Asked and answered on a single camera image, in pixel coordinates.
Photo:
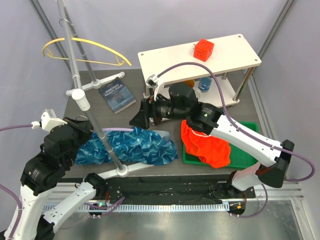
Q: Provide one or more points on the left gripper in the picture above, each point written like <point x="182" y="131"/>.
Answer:
<point x="85" y="126"/>

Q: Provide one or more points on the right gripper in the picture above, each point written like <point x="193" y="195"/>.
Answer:
<point x="149" y="105"/>

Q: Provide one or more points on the purple clothes hanger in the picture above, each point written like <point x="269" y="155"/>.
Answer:
<point x="120" y="129"/>

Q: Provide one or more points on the blue patterned shorts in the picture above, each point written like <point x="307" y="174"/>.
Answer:
<point x="151" y="147"/>

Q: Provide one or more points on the yellow clothes hanger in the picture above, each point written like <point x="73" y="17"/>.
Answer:
<point x="120" y="59"/>

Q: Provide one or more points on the orange shorts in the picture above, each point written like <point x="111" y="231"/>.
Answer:
<point x="209" y="149"/>

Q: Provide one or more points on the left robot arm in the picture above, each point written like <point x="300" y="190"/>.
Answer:
<point x="41" y="175"/>

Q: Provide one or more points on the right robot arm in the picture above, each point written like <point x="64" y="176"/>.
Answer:
<point x="273" y="156"/>

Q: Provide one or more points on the dark blue book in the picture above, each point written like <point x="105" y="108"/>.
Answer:
<point x="117" y="95"/>

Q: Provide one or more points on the white patterned mug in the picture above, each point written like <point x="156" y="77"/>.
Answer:
<point x="191" y="83"/>

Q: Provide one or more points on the blue cup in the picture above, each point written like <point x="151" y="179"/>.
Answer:
<point x="204" y="84"/>

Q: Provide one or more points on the red cube power socket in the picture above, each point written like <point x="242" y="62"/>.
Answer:
<point x="203" y="50"/>

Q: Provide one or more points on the white two-tier shelf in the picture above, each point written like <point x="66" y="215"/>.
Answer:
<point x="230" y="53"/>

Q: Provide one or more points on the green plastic tray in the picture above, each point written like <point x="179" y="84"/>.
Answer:
<point x="238" y="158"/>

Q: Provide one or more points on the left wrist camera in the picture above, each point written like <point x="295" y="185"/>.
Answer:
<point x="48" y="121"/>

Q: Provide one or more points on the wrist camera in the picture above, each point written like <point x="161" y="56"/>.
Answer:
<point x="48" y="121"/>
<point x="157" y="84"/>

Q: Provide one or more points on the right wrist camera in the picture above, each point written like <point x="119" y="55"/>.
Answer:
<point x="157" y="84"/>

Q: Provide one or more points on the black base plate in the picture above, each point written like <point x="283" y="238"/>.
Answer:
<point x="169" y="190"/>

